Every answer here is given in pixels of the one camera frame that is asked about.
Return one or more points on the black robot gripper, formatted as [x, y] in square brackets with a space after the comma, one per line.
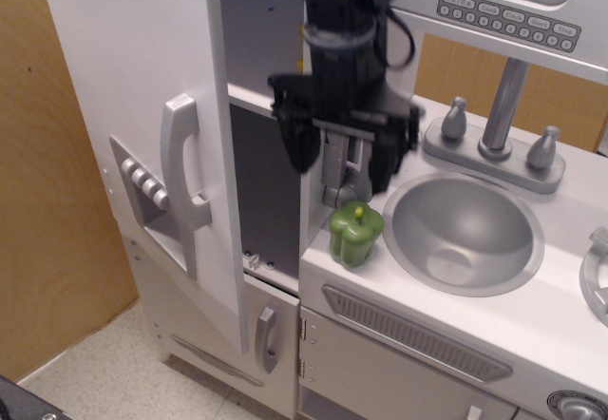
[347, 87]

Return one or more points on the silver fridge door handle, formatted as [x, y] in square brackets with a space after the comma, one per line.
[180, 121]

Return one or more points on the white fridge door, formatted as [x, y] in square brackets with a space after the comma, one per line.
[126, 59]

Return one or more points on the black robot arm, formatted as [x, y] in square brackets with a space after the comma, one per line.
[350, 24]

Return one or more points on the green toy bell pepper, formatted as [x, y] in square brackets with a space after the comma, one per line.
[354, 229]

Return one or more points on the silver round sink basin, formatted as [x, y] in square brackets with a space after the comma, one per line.
[463, 235]

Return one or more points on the silver toy faucet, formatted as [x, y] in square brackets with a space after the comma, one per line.
[490, 150]

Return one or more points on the silver ice water dispenser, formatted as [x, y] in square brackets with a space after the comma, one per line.
[149, 202]

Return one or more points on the white toy kitchen cabinet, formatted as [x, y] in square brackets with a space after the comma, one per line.
[550, 331]

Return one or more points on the white toy microwave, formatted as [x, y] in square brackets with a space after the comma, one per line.
[567, 35]

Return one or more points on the white oven door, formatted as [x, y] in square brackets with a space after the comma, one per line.
[348, 375]

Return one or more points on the white lower freezer door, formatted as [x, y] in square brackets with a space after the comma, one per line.
[193, 334]

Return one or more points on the silver oven vent panel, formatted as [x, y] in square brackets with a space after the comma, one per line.
[415, 337]

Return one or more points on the brown wooden board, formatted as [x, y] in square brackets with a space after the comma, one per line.
[64, 273]

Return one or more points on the silver oven knob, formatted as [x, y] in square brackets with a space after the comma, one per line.
[575, 405]

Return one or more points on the black object bottom left corner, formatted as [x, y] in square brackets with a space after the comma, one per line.
[18, 403]

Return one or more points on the gray toy wall phone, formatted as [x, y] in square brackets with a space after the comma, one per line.
[345, 164]

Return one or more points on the silver lower freezer handle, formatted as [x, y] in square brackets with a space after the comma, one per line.
[265, 358]

